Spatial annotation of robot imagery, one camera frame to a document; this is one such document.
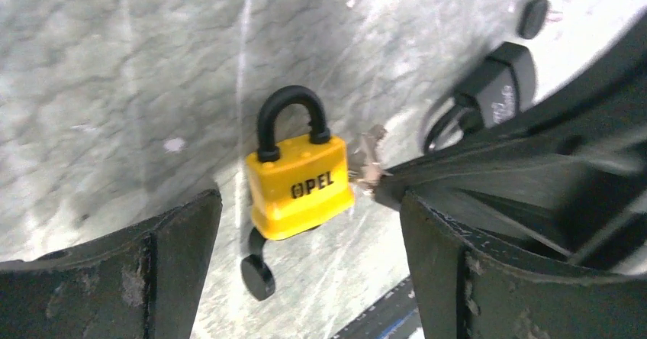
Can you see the copper small key set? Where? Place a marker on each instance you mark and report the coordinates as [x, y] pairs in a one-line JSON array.
[[364, 165]]

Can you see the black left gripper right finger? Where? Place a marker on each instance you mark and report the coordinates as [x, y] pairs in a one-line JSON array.
[[470, 284]]

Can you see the black padlock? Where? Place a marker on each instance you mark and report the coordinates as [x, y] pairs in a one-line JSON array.
[[500, 87]]

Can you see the yellow padlock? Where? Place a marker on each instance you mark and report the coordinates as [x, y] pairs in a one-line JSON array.
[[301, 182]]

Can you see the black key fob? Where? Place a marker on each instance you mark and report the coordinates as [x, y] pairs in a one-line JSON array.
[[535, 14]]

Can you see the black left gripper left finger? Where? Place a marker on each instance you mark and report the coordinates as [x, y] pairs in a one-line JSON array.
[[143, 281]]

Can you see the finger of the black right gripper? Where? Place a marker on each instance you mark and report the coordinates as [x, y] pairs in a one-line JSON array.
[[567, 177]]

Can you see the black key of yellow padlock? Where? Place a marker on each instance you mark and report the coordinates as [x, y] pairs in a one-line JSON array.
[[256, 274]]

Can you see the black base frame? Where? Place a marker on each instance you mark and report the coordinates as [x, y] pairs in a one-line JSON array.
[[394, 315]]

